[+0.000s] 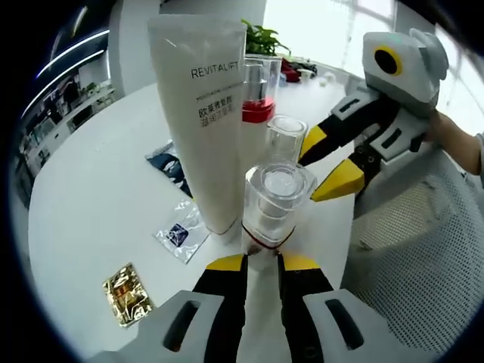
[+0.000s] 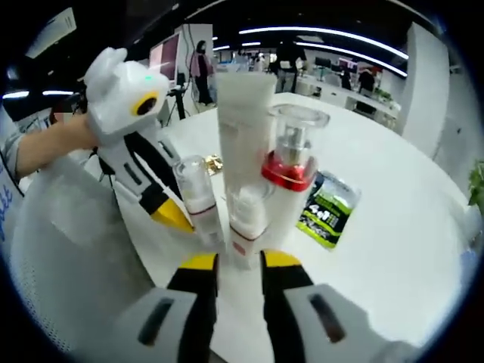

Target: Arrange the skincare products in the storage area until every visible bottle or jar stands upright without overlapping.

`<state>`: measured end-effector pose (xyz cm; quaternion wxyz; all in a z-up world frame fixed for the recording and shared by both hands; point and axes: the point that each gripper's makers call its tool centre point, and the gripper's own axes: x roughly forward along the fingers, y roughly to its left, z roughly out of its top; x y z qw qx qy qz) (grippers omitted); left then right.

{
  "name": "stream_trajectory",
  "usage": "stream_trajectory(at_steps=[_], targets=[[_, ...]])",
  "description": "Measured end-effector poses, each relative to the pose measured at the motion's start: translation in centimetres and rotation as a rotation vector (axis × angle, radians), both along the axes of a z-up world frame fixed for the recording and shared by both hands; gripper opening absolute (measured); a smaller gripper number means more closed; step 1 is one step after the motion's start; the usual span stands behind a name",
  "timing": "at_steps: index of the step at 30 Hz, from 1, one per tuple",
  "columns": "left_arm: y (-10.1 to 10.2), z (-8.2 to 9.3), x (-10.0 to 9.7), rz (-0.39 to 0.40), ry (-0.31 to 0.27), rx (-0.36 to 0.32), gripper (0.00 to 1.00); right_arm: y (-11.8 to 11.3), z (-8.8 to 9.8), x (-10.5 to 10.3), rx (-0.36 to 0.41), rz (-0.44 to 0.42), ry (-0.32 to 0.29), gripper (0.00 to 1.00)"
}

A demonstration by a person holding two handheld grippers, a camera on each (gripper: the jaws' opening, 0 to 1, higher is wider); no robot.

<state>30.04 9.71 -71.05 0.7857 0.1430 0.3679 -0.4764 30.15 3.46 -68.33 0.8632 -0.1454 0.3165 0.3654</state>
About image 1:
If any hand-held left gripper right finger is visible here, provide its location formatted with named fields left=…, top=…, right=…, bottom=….
left=277, top=252, right=417, bottom=363

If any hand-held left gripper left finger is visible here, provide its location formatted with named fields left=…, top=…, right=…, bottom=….
left=90, top=253, right=250, bottom=363

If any gold foil skincare sachet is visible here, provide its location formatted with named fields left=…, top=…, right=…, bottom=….
left=101, top=261, right=155, bottom=330

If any red-collared skincare bottle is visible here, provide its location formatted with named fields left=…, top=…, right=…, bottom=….
left=240, top=54, right=284, bottom=228

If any small clear skincare sachet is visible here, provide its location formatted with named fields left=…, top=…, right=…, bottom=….
left=152, top=199, right=212, bottom=266

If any white skincare tube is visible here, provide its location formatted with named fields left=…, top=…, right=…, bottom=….
left=146, top=15, right=247, bottom=244

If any green and dark mask packet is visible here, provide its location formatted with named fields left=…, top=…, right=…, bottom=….
left=145, top=139, right=194, bottom=200

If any person's right hand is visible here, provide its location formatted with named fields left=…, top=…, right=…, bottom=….
left=424, top=112, right=461, bottom=149

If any dark small object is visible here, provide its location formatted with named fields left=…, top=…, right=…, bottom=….
left=294, top=60, right=318, bottom=79

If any red cloth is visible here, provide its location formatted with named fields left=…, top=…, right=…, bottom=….
left=281, top=62, right=303, bottom=83

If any white mesh chair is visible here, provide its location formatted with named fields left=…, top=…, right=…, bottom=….
left=343, top=143, right=484, bottom=349

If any green potted plant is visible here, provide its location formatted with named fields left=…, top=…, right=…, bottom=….
left=241, top=19, right=293, bottom=58

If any office shelving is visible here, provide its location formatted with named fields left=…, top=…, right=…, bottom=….
left=18, top=75, right=118, bottom=182

